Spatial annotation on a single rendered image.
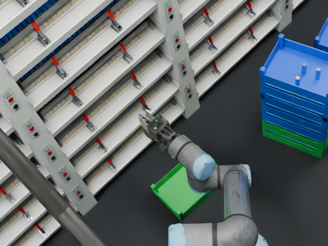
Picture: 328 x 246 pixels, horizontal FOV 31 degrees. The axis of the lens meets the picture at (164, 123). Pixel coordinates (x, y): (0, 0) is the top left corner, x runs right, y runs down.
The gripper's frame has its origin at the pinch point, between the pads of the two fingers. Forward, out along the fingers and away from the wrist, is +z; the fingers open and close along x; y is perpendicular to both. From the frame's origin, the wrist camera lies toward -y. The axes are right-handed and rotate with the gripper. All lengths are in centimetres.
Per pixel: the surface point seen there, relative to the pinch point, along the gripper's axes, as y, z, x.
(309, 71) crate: -13, -30, -64
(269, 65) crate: -12, -16, -56
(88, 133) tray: -10.3, 17.9, 17.1
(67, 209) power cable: 130, -84, 50
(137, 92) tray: -10.7, 16.8, -10.0
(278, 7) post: -40, 18, -100
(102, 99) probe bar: -6.0, 23.2, 3.4
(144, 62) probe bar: -6.0, 23.2, -21.2
